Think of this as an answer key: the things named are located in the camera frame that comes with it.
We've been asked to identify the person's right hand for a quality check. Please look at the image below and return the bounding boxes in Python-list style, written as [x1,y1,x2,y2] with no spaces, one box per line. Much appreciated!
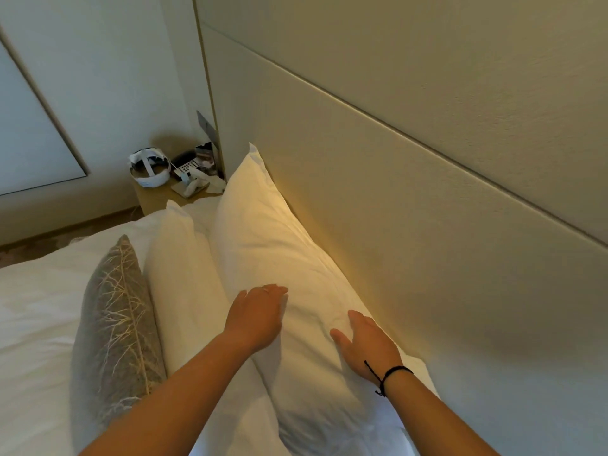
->
[330,309,405,384]

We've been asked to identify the person's left hand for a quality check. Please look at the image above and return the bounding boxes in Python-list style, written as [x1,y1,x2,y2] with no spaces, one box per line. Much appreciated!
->
[223,284,289,354]

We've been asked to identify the large white pillow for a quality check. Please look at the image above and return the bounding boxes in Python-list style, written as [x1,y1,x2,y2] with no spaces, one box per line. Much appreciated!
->
[208,142,441,456]

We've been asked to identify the person's left forearm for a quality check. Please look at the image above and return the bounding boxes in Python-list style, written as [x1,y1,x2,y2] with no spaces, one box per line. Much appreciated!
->
[80,330,261,456]

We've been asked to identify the person's right forearm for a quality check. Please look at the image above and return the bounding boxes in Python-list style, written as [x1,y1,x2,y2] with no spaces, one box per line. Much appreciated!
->
[379,366,500,456]

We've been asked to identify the white handheld controller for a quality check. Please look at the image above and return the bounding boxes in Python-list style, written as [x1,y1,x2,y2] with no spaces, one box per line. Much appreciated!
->
[170,167,211,198]

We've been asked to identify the dark printed card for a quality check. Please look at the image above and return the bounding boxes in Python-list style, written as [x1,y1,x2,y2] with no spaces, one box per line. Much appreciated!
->
[194,142,220,177]

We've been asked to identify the black keypad telephone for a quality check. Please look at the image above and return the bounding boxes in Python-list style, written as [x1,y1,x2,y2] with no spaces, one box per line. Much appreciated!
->
[170,150,202,182]

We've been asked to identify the wooden nightstand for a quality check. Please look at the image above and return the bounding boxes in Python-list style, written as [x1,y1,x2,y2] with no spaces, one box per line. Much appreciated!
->
[134,177,225,217]

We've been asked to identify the grey patterned cushion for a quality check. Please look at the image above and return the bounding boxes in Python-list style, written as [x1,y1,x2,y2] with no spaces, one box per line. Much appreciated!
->
[70,234,168,453]

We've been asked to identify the white headset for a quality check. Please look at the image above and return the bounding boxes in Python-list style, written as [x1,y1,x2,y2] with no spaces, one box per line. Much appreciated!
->
[128,147,171,189]

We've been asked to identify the beige padded headboard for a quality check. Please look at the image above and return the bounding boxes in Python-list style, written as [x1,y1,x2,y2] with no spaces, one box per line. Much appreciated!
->
[192,0,608,456]

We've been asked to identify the white framed window panel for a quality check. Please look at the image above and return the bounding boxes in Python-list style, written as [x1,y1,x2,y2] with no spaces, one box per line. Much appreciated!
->
[0,24,90,197]

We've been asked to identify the black cord bracelet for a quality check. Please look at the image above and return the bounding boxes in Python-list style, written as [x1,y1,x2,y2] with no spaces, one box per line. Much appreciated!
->
[364,360,414,398]

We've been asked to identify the grey wall switch plate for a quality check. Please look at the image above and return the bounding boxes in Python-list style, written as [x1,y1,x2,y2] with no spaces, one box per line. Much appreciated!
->
[197,110,218,139]

